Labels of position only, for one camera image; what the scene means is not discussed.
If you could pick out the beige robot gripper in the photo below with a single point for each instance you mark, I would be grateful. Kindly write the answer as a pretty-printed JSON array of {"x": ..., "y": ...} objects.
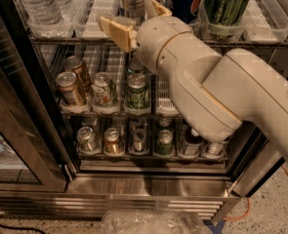
[{"x": 161, "y": 39}]

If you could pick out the silver blue redbull can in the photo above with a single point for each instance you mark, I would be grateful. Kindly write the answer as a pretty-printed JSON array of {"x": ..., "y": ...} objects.
[{"x": 133, "y": 9}]

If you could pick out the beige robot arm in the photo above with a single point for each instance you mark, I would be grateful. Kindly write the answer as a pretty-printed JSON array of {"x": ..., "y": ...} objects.
[{"x": 214, "y": 93}]

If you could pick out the green can behind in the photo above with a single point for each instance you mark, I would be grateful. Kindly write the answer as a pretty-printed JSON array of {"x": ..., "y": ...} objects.
[{"x": 134, "y": 66}]

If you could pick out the blue pepsi can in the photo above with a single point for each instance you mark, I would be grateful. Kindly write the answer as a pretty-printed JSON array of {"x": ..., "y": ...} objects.
[{"x": 185, "y": 10}]

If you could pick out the green can front middle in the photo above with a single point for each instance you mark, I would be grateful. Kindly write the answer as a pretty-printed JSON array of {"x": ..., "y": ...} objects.
[{"x": 136, "y": 92}]

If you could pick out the gold can behind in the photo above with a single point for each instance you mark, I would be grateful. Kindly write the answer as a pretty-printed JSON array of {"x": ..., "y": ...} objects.
[{"x": 79, "y": 67}]

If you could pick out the white green can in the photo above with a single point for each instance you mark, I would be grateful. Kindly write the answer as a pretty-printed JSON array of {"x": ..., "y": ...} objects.
[{"x": 104, "y": 89}]

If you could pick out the tall green can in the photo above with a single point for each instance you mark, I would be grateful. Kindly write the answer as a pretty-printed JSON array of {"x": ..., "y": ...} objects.
[{"x": 224, "y": 17}]

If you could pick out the gold can front left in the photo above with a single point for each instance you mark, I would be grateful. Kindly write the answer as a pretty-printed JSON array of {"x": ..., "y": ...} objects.
[{"x": 70, "y": 88}]

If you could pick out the silver can bottom shelf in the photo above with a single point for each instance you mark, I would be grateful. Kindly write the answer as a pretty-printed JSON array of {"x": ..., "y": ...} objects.
[{"x": 139, "y": 140}]

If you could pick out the gold can bottom shelf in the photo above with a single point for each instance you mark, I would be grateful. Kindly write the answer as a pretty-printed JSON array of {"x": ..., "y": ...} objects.
[{"x": 112, "y": 141}]

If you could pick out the steel fridge cabinet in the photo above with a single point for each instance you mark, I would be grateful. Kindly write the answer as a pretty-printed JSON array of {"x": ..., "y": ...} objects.
[{"x": 98, "y": 182}]

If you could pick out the green can bottom shelf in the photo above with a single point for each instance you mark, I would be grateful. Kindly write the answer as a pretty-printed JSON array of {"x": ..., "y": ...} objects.
[{"x": 164, "y": 143}]

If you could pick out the green silver can bottom left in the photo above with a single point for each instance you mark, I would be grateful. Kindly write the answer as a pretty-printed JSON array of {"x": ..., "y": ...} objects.
[{"x": 87, "y": 139}]

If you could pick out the glass fridge door left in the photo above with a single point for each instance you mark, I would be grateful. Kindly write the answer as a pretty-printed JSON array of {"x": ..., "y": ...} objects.
[{"x": 35, "y": 163}]

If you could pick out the dark bottle white cap left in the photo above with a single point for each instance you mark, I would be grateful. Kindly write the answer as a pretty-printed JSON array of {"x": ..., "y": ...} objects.
[{"x": 192, "y": 142}]

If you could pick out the dark bottle white cap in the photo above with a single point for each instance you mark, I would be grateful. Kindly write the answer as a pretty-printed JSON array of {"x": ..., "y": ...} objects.
[
  {"x": 192, "y": 142},
  {"x": 215, "y": 149}
]

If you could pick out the dark bottle white cap right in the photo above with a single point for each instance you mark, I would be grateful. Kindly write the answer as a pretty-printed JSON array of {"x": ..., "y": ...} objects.
[{"x": 215, "y": 149}]

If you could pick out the clear plastic bag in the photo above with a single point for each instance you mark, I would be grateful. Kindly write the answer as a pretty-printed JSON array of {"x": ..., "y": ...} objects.
[{"x": 148, "y": 222}]

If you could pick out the top wire shelf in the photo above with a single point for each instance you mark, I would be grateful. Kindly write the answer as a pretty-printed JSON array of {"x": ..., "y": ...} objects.
[{"x": 95, "y": 41}]

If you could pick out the wire shelf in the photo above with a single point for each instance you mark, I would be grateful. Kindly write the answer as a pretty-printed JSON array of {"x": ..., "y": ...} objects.
[
  {"x": 95, "y": 41},
  {"x": 125, "y": 115}
]

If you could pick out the middle wire shelf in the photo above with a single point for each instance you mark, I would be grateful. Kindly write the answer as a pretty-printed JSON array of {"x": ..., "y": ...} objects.
[{"x": 125, "y": 115}]

